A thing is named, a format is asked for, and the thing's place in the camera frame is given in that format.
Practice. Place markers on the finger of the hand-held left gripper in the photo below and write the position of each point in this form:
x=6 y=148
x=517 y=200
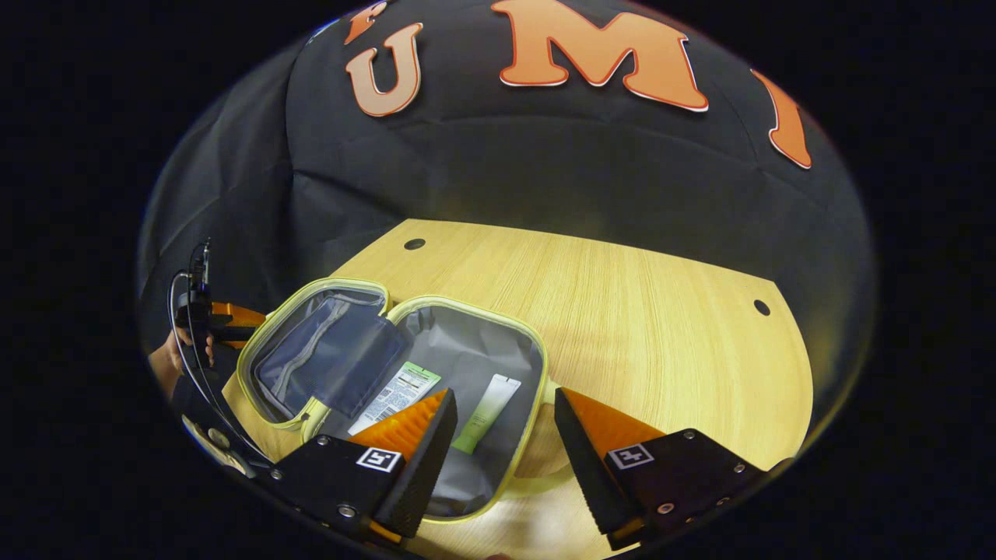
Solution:
x=237 y=315

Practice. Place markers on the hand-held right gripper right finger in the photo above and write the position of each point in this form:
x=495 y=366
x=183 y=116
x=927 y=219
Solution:
x=583 y=459

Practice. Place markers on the green white labelled tube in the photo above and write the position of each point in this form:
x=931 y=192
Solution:
x=397 y=393

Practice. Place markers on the white dotted object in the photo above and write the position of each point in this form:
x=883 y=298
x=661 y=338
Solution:
x=218 y=447

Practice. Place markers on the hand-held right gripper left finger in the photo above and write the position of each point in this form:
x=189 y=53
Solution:
x=424 y=467

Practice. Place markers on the frosted pale green tube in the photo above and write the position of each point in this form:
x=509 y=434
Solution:
x=486 y=412

